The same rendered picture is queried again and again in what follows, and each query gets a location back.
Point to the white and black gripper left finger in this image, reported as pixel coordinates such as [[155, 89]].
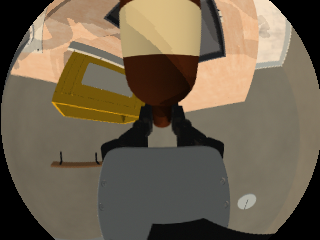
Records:
[[137, 135]]

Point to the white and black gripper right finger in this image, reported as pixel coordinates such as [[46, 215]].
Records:
[[189, 134]]

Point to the yellow divided crate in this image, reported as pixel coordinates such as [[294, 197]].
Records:
[[91, 83]]

